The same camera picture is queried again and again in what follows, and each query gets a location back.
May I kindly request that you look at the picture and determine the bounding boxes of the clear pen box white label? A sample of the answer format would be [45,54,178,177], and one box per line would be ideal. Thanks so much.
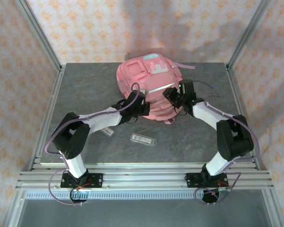
[130,133,157,147]

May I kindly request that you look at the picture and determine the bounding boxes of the pink school backpack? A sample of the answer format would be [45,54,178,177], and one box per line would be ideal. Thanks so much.
[115,53,196,125]

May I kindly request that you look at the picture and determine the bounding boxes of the clear pen box red label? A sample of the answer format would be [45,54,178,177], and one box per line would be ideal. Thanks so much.
[99,127,115,137]

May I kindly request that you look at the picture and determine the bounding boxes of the aluminium table side rail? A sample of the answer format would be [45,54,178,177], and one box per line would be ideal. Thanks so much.
[226,66,261,170]
[28,68,65,171]

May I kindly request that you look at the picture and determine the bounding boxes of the aluminium mounting rail beam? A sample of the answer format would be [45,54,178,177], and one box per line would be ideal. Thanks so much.
[16,163,275,190]

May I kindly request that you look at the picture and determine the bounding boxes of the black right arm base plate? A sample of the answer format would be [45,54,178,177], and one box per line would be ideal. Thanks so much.
[186,172,229,189]

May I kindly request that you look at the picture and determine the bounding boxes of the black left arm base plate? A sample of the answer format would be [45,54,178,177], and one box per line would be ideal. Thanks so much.
[60,173,104,189]

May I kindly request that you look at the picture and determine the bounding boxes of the slotted grey cable duct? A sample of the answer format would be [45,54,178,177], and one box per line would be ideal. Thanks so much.
[26,191,204,200]

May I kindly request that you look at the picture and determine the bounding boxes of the aluminium frame post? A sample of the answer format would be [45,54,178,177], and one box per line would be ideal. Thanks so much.
[15,0,62,71]
[227,0,273,70]

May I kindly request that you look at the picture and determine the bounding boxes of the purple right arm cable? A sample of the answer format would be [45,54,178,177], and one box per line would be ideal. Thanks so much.
[194,80,260,205]

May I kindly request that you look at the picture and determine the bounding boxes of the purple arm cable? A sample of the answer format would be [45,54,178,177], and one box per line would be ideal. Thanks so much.
[194,80,260,205]
[44,82,140,206]

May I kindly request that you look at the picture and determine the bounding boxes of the black round cable port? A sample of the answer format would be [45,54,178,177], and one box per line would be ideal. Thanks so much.
[70,189,89,204]
[202,189,228,204]

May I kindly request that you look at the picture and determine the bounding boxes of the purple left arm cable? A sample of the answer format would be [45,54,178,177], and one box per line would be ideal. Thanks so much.
[44,82,140,206]

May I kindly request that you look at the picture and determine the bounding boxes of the aluminium frame leg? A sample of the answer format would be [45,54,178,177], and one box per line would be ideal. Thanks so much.
[262,189,284,227]
[3,189,27,227]

